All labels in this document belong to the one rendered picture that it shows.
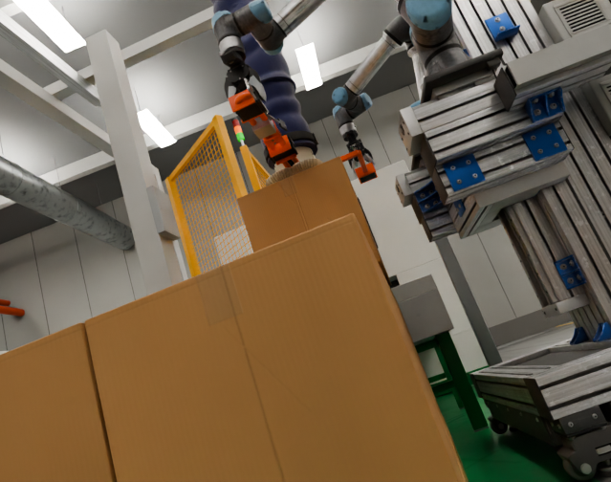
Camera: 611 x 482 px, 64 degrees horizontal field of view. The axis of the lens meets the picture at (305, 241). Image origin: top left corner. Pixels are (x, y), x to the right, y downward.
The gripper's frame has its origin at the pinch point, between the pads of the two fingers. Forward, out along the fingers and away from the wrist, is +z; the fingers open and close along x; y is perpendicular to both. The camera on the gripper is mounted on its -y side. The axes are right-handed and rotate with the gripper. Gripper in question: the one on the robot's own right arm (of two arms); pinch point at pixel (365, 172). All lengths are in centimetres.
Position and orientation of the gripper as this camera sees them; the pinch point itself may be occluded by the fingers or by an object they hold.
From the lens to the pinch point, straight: 233.9
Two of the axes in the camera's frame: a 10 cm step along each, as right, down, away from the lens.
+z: 3.3, 9.0, -2.8
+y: -2.4, -2.0, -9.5
